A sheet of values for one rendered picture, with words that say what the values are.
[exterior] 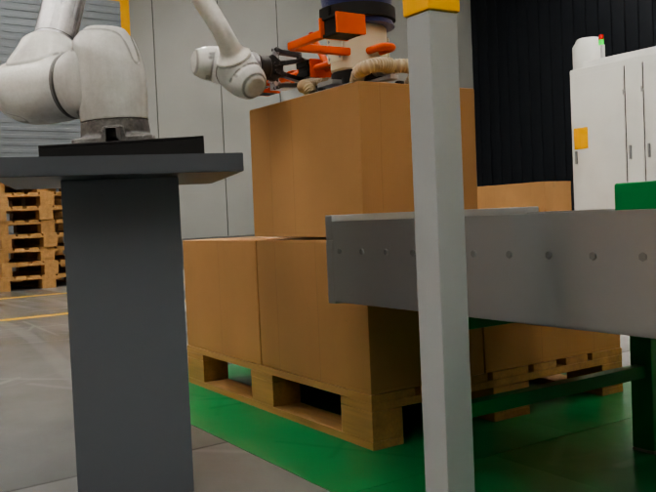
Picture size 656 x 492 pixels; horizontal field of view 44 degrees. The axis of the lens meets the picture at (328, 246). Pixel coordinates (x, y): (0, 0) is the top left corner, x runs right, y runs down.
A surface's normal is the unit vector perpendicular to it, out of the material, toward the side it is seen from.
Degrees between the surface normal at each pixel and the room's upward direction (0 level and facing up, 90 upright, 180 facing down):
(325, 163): 90
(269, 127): 90
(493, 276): 90
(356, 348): 90
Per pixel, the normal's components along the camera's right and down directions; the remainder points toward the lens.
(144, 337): 0.28, 0.02
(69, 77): -0.41, 0.04
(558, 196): 0.56, 0.00
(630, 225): -0.84, 0.06
